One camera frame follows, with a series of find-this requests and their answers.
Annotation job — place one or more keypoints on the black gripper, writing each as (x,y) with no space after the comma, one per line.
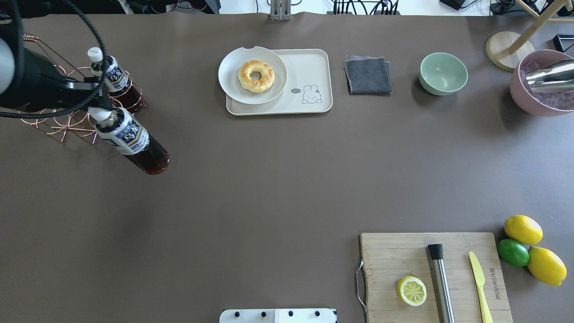
(36,80)

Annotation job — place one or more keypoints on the dark tea bottle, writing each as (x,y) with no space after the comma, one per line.
(123,132)

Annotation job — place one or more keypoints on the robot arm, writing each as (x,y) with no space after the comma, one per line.
(31,83)

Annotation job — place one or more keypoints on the tea bottle white cap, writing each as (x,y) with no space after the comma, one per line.
(117,80)

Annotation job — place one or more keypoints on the cream serving tray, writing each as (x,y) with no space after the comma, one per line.
(302,82)

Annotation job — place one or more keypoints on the white plate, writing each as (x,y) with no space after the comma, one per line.
(228,69)

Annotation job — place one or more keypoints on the glazed donut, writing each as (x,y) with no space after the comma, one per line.
(256,76)

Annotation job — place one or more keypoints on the grey folded cloth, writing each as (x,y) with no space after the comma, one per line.
(368,75)

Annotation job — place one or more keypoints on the bamboo cutting board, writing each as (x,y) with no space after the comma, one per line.
(389,257)

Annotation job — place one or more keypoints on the green bowl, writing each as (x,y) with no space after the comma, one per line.
(442,74)

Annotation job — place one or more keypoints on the half lemon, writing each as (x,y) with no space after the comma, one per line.
(412,290)

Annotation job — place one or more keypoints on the steel muddler bar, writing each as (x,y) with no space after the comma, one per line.
(440,283)

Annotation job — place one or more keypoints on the round wooden stand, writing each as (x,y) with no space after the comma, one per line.
(506,48)

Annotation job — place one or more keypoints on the pink bowl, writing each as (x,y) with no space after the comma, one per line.
(518,91)

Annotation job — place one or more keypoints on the green lime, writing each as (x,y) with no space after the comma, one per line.
(512,252)

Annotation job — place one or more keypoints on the yellow plastic knife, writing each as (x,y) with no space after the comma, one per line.
(480,280)

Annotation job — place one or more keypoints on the yellow lemon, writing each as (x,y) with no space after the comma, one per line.
(523,229)
(546,266)

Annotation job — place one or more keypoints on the steel ice scoop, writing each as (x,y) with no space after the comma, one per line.
(557,77)

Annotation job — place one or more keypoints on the clear ice cubes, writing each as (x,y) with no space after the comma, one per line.
(558,100)

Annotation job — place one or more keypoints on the copper wire bottle rack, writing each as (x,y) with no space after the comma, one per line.
(78,123)

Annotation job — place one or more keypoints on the aluminium frame post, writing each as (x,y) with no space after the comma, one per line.
(280,10)

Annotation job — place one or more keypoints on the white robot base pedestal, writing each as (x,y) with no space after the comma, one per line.
(288,315)

